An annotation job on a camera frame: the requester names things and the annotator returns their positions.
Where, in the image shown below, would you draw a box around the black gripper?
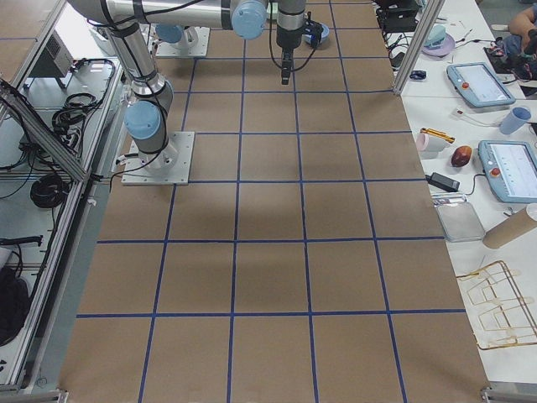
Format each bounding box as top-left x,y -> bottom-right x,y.
276,11 -> 303,86

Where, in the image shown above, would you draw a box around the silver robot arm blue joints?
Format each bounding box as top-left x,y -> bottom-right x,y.
66,0 -> 314,155

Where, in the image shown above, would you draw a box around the blue bowl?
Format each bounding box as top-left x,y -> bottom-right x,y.
302,22 -> 330,48

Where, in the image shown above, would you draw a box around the black box on table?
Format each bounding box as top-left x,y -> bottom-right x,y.
376,8 -> 418,34

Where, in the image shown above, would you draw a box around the teal cup on plate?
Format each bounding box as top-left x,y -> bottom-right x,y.
424,24 -> 446,49

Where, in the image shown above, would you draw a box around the purple plate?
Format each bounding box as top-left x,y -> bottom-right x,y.
421,34 -> 456,57

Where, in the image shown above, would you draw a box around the pink white mug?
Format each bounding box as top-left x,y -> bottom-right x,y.
415,133 -> 450,153

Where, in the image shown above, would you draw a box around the yellow tool on mug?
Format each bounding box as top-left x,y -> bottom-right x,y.
420,128 -> 455,144

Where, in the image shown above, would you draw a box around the upper blue teach pendant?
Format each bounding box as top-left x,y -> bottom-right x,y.
446,62 -> 516,107

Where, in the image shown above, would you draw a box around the blue teach pendant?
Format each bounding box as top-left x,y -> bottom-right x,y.
446,62 -> 516,107
477,140 -> 536,204

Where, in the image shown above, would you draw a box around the black power adapter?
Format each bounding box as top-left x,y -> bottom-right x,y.
425,172 -> 460,192

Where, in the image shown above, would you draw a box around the red apple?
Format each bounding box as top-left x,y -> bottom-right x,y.
451,145 -> 472,168

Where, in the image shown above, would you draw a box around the grey control box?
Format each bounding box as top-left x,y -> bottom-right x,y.
29,30 -> 73,89

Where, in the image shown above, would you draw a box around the person in background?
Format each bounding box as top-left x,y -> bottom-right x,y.
497,4 -> 536,81

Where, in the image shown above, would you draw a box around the light blue plastic cup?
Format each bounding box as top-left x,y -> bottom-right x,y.
499,107 -> 531,135

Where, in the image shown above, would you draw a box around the metal tray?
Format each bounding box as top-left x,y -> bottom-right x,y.
431,192 -> 485,243

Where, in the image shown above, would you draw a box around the lower blue teach pendant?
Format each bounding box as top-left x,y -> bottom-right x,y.
477,140 -> 536,204

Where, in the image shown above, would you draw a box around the cardboard tube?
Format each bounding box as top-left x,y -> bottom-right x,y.
482,203 -> 536,249

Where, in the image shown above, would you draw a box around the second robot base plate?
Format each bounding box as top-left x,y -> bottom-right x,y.
154,24 -> 211,59

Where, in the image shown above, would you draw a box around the aluminium frame post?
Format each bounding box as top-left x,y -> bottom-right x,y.
393,0 -> 445,96

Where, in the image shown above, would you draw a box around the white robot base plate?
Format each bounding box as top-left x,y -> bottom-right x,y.
121,132 -> 195,186

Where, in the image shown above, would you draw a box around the black cable coil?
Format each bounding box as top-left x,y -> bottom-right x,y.
29,170 -> 65,210

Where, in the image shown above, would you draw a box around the gold wire rack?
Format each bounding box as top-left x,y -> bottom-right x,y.
456,260 -> 536,351

